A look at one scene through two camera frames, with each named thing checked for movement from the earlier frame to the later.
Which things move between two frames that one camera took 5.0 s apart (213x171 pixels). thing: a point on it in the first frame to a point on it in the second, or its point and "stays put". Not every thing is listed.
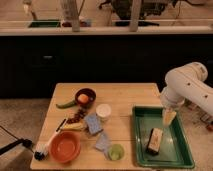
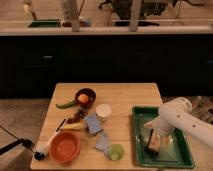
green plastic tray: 174,152 stays put
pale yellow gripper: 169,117 to 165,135
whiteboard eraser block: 155,141 stays put
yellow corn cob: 74,126 stays put
